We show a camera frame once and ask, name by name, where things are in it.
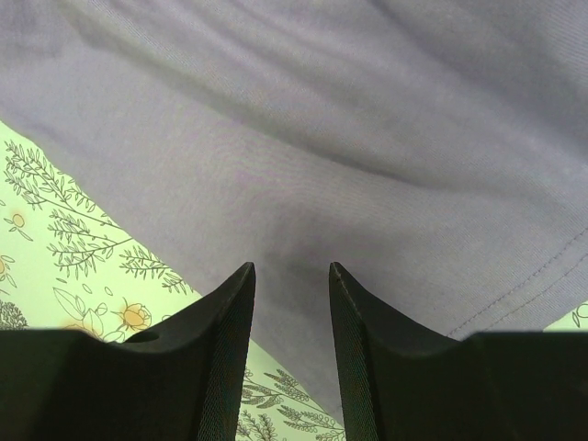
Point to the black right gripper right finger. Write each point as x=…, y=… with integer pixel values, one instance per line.
x=402, y=381

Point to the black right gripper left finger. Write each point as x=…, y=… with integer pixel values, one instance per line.
x=181, y=379

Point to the purple t shirt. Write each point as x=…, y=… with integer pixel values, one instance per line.
x=436, y=149

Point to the floral patterned table mat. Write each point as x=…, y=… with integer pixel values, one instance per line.
x=130, y=240

